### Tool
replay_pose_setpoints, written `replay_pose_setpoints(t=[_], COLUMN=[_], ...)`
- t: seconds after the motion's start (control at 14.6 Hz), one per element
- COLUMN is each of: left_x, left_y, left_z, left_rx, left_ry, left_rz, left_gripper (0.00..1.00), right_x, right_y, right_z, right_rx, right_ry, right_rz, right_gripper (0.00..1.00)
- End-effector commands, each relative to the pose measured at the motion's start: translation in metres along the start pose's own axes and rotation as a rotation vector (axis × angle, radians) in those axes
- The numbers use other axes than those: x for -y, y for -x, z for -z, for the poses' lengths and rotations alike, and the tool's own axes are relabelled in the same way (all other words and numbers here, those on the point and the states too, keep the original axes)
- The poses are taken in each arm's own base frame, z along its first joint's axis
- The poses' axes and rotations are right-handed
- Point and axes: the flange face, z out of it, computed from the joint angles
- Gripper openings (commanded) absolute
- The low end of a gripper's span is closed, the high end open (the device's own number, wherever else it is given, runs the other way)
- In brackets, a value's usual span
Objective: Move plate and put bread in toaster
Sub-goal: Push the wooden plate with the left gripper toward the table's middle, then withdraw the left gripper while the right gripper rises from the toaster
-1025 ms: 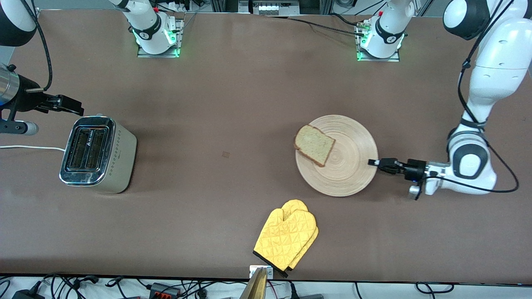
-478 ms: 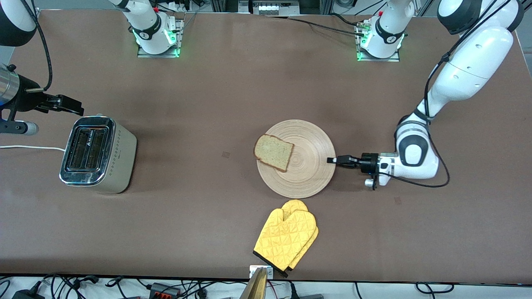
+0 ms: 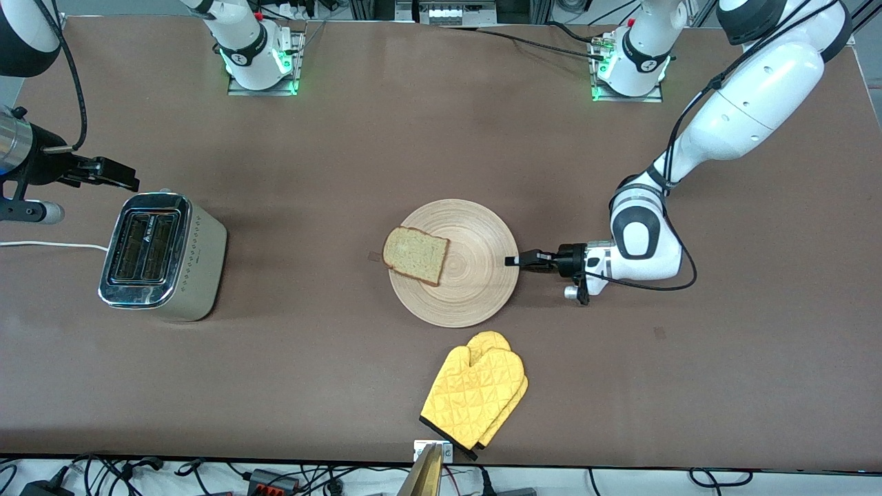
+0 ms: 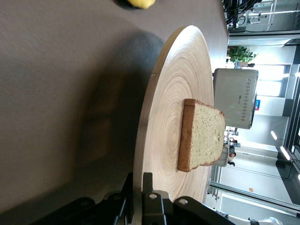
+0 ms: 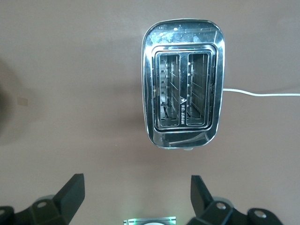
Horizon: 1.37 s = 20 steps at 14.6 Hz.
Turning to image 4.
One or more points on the round wooden plate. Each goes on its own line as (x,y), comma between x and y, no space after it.
(168,93)

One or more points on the silver two-slot toaster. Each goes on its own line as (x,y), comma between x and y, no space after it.
(234,93)

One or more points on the slice of brown-crust bread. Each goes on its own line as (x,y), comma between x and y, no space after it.
(204,136)

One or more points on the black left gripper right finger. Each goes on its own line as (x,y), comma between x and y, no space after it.
(159,211)

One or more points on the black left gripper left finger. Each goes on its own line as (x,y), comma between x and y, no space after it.
(103,213)

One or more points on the yellow quilted oven mitt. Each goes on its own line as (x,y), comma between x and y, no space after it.
(141,3)

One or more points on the green potted plant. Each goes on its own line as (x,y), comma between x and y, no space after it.
(241,55)

